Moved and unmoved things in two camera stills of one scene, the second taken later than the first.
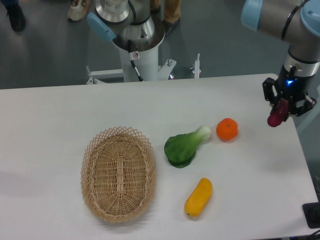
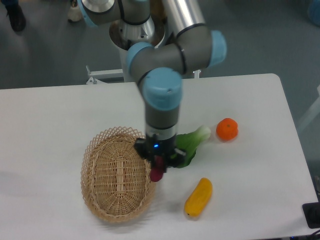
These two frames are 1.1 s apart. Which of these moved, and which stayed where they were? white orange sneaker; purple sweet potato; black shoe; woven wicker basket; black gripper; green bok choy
Moved: black gripper; purple sweet potato
Stayed: green bok choy; white orange sneaker; woven wicker basket; black shoe
